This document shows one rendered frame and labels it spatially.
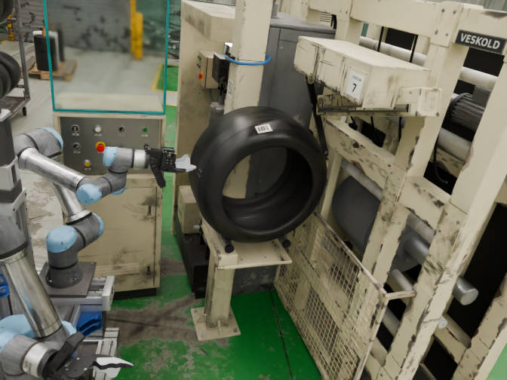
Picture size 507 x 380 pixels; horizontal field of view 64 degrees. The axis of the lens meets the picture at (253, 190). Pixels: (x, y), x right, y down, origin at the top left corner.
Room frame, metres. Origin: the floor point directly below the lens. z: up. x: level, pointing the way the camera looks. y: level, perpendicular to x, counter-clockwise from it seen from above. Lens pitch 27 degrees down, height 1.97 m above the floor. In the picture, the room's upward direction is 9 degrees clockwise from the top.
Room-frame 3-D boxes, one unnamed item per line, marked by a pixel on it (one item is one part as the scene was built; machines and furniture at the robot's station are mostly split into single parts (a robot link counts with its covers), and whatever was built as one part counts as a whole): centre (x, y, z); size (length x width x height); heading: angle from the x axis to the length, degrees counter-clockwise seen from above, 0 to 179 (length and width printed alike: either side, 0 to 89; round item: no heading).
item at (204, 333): (1.95, 0.12, 0.02); 0.27 x 0.27 x 0.04; 22
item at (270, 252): (1.72, 0.00, 0.80); 0.37 x 0.36 x 0.02; 112
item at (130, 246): (2.17, 0.85, 0.63); 0.56 x 0.41 x 1.27; 112
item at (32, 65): (7.39, 3.99, 0.38); 1.20 x 0.80 x 0.76; 20
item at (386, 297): (1.63, -0.39, 0.65); 0.90 x 0.02 x 0.70; 22
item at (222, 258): (1.67, 0.13, 0.83); 0.36 x 0.09 x 0.06; 22
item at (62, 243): (1.38, 0.76, 0.88); 0.13 x 0.12 x 0.14; 162
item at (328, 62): (1.71, -0.32, 1.71); 0.61 x 0.25 x 0.15; 22
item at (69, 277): (1.37, 0.76, 0.77); 0.15 x 0.15 x 0.10
